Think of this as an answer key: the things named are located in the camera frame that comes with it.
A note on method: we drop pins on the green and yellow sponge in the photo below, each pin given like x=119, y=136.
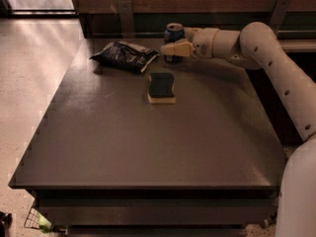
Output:
x=160, y=89

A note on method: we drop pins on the left metal bracket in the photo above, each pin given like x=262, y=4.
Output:
x=126, y=19

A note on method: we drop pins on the blue pepsi can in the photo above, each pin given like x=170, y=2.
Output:
x=173, y=32

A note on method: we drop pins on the dark wooden cabinet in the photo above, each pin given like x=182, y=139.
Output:
x=105, y=161

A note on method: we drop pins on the wire basket with green item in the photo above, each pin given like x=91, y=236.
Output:
x=36, y=221

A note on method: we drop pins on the metal bracket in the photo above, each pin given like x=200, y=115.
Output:
x=277, y=14
x=126, y=19

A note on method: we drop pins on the black crumpled chip bag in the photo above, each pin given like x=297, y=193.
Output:
x=126, y=56

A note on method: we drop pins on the right metal bracket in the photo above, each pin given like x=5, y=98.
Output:
x=277, y=14

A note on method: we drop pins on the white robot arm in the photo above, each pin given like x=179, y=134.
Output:
x=256, y=45

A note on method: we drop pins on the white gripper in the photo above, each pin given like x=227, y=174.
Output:
x=204, y=40

